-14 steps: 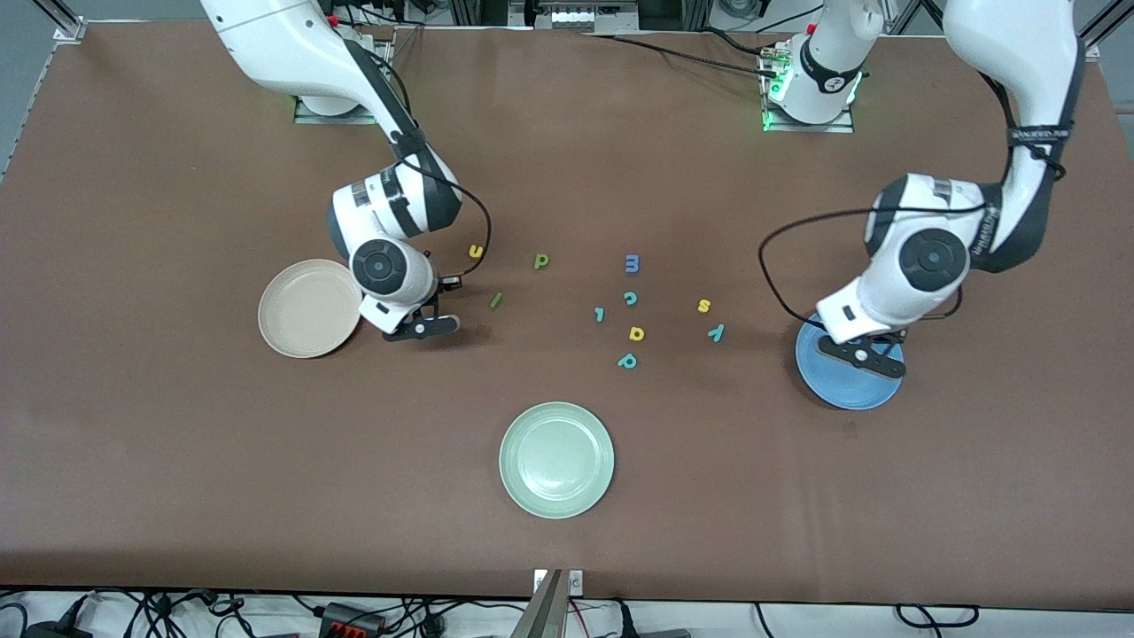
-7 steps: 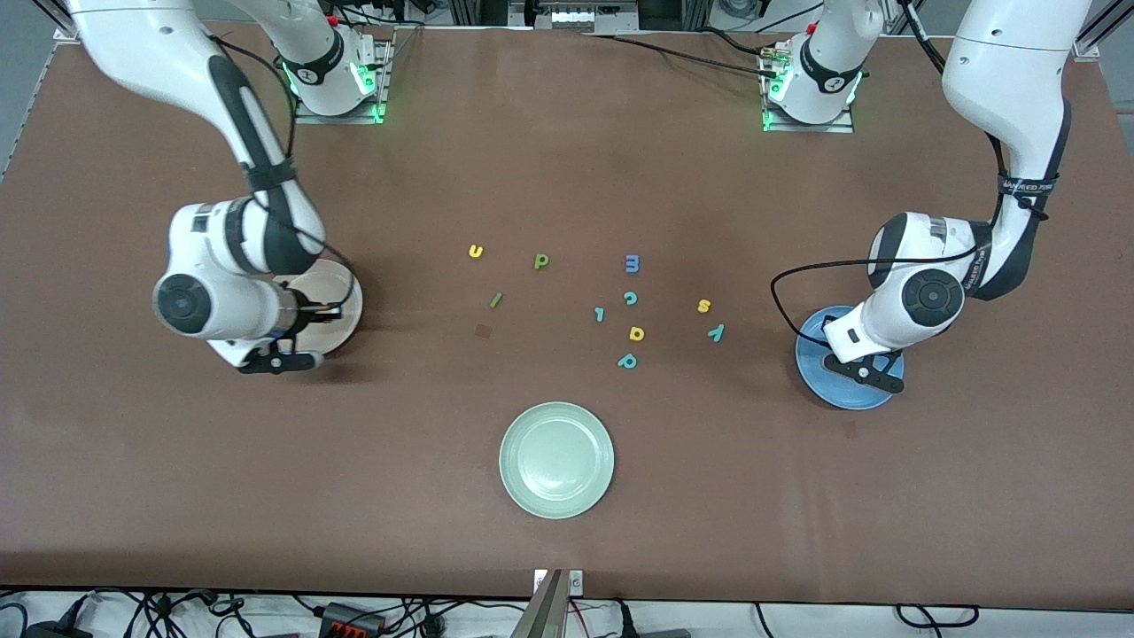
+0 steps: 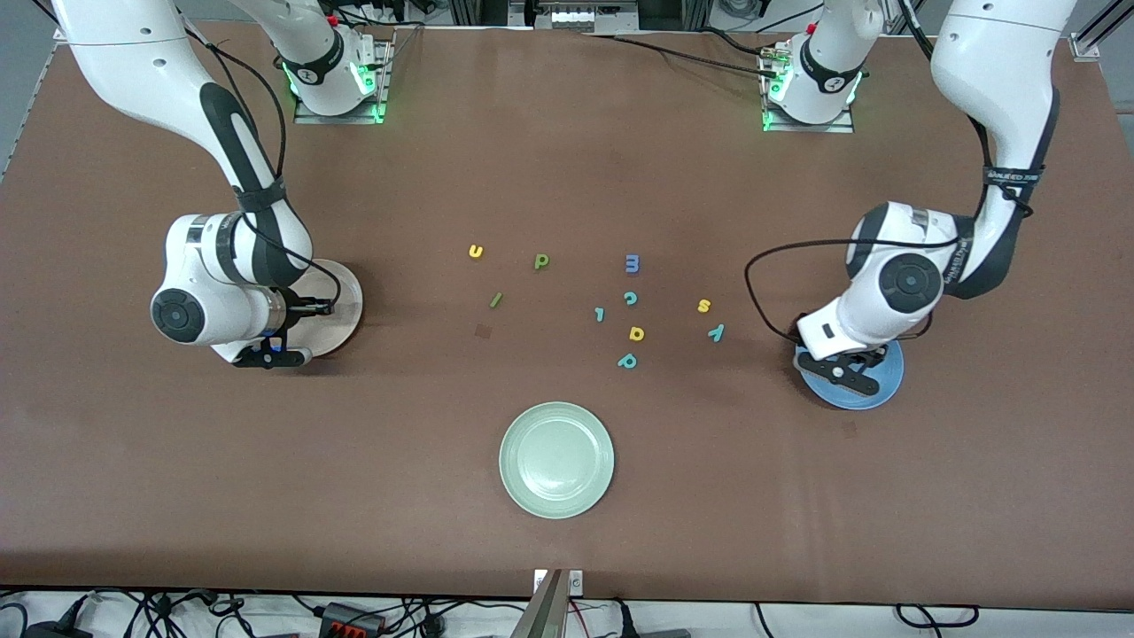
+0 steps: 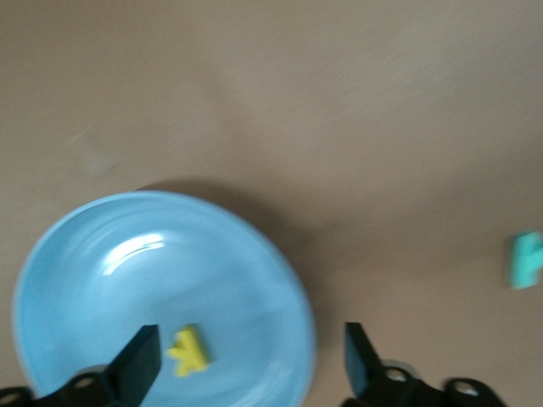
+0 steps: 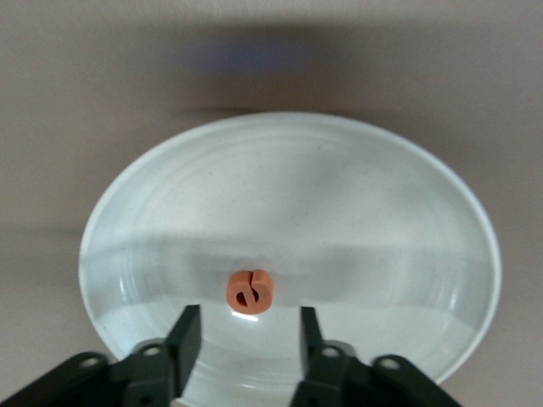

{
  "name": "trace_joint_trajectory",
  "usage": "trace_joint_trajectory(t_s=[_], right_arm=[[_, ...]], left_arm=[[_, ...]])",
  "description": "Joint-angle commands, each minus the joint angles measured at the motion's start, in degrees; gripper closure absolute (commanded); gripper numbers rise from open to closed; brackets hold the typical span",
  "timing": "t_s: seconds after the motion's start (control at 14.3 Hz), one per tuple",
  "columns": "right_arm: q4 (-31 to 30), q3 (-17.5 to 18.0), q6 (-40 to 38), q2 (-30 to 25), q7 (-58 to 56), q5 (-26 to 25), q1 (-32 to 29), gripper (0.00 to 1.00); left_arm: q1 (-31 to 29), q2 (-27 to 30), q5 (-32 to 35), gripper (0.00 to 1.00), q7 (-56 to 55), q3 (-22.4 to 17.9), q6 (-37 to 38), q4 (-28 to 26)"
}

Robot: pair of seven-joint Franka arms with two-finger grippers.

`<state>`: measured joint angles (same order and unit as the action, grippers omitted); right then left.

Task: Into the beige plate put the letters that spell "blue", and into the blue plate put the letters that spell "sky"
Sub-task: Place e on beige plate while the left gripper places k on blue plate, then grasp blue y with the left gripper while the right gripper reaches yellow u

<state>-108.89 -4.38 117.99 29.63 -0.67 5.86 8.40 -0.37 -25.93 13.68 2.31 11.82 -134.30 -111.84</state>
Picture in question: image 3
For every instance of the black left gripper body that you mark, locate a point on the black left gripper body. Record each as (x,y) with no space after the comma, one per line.
(873,356)

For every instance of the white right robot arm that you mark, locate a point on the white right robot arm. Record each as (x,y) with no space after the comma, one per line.
(133,62)

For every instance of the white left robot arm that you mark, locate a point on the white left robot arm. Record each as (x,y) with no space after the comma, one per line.
(992,71)

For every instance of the beige brown plate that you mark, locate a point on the beige brown plate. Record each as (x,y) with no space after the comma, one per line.
(347,330)

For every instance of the blue plate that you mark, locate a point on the blue plate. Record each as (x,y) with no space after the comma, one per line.
(886,381)

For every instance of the pale green plate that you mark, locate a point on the pale green plate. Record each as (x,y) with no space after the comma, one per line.
(556,461)

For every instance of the black power strip red switches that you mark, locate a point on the black power strip red switches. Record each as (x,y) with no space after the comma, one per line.
(354,620)

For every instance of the grey control box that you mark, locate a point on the grey control box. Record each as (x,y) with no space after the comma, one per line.
(576,7)

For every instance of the black power adapter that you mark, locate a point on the black power adapter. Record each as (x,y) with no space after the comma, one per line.
(53,631)

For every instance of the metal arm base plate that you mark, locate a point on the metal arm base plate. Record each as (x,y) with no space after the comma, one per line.
(837,127)
(306,118)

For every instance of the small white bracket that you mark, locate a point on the small white bracket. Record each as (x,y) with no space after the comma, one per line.
(576,582)

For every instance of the metal camera stand bracket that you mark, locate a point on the metal camera stand bracket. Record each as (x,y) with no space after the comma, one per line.
(545,611)

